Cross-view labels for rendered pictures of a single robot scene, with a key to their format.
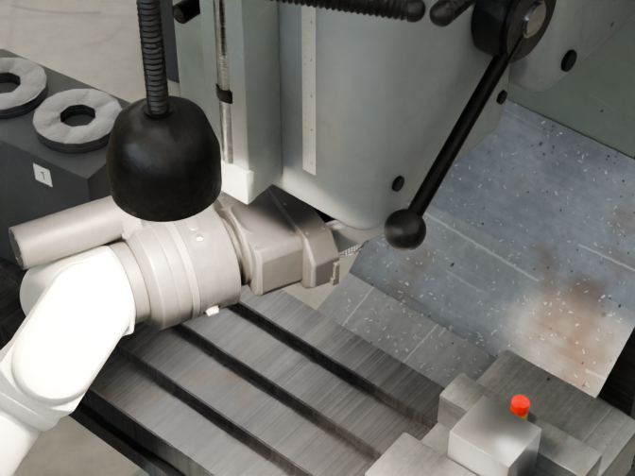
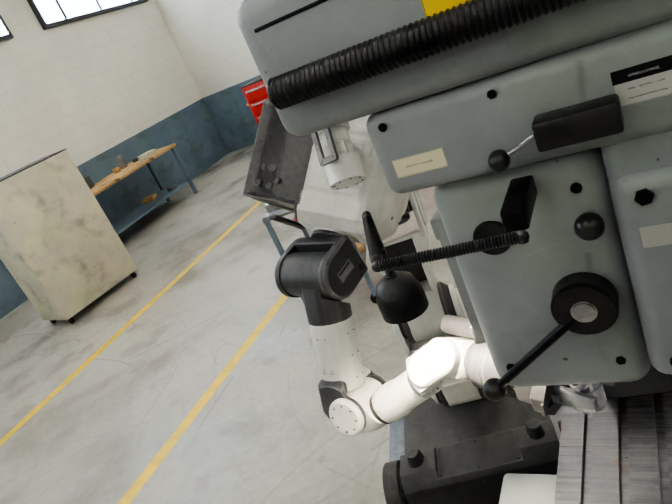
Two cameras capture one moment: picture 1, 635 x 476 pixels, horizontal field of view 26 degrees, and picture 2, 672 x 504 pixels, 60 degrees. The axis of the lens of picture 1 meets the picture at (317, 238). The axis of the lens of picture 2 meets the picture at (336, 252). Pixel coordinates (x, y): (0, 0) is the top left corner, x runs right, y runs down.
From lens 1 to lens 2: 0.85 m
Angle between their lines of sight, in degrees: 70
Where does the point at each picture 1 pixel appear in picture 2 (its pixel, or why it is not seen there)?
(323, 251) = (537, 394)
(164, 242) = (481, 349)
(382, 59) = (473, 293)
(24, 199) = not seen: hidden behind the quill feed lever
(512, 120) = not seen: outside the picture
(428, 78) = (520, 318)
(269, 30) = not seen: hidden behind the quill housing
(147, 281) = (467, 361)
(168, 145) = (380, 289)
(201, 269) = (486, 369)
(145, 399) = (572, 442)
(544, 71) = (654, 359)
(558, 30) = (655, 335)
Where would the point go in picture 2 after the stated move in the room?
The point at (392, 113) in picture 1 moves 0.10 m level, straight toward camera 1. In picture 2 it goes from (491, 325) to (420, 360)
